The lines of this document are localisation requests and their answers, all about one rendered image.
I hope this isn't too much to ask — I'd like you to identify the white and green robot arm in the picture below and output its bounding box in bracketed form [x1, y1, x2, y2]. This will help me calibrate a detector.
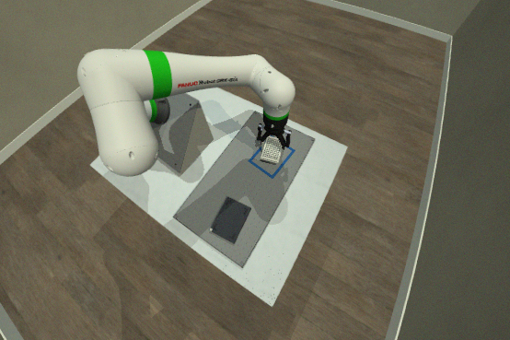
[77, 49, 296, 177]

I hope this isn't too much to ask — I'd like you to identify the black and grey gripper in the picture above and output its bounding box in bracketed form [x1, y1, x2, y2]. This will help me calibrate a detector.
[257, 123, 291, 155]

